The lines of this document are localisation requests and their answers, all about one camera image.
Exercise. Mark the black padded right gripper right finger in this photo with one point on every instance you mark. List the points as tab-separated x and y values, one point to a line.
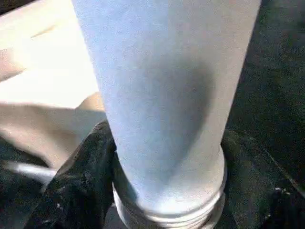
257	190

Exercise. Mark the white plastic table top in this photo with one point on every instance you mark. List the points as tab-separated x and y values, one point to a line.
43	71

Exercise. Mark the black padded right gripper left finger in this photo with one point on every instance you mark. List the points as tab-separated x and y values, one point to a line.
83	186

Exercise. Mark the white plastic table leg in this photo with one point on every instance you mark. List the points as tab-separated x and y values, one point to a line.
155	71

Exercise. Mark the black table mat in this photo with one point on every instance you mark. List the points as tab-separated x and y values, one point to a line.
274	83

